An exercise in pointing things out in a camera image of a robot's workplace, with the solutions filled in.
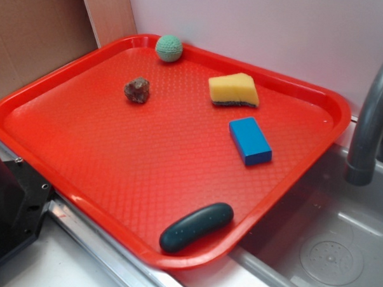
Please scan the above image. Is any brown cardboard panel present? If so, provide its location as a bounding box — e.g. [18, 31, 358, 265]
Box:
[0, 0, 137, 99]

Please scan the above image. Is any red plastic tray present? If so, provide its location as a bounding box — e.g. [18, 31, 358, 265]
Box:
[0, 34, 351, 270]

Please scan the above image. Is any green textured ball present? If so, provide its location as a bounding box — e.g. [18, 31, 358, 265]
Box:
[155, 34, 183, 63]

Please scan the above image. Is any silver metal rail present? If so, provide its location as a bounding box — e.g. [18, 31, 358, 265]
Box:
[0, 131, 186, 287]

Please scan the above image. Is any grey toy sink basin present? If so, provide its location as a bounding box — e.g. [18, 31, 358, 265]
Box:
[231, 145, 383, 287]

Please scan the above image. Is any grey toy faucet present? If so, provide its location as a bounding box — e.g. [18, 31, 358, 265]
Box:
[344, 64, 383, 186]

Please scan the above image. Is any blue rectangular block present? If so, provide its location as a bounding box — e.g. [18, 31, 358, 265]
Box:
[229, 117, 272, 166]

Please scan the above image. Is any brown rock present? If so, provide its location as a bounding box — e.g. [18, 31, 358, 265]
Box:
[124, 76, 150, 104]

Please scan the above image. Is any yellow sponge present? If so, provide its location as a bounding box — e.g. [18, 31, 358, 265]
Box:
[208, 72, 260, 107]

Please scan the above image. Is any dark green oblong case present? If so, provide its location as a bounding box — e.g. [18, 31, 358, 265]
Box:
[159, 203, 234, 253]

